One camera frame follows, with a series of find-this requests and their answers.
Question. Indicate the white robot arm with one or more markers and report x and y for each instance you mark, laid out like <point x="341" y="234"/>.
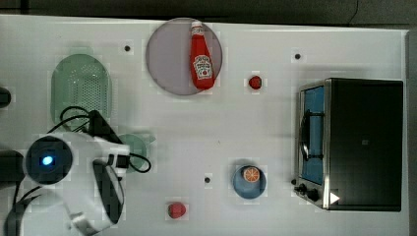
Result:
<point x="80" y="179"/>

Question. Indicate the teal green mug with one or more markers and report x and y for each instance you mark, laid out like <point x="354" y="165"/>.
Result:
<point x="139" y="144"/>

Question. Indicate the red ketchup bottle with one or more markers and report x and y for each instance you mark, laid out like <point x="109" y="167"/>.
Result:
<point x="201" y="67"/>

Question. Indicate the small red strawberry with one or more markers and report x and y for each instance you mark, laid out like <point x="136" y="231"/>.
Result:
<point x="255" y="82"/>

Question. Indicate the orange slice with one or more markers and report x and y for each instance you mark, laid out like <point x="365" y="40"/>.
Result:
<point x="251" y="174"/>

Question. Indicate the blue bowl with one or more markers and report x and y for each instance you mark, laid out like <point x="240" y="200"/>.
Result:
<point x="246" y="190"/>

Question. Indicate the red strawberry near edge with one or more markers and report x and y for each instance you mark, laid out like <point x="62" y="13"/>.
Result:
<point x="176" y="210"/>

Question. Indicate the green perforated colander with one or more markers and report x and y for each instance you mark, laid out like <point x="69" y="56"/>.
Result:
<point x="80" y="84"/>

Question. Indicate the black toaster oven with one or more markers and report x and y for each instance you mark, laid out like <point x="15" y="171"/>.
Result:
<point x="350" y="144"/>

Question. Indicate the black utensil holder cup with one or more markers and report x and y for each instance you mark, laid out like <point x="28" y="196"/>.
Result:
<point x="11" y="168"/>

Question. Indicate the small black cup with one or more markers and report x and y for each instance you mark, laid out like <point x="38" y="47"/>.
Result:
<point x="5" y="97"/>

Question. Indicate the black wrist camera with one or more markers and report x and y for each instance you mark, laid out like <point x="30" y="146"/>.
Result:
<point x="98" y="127"/>

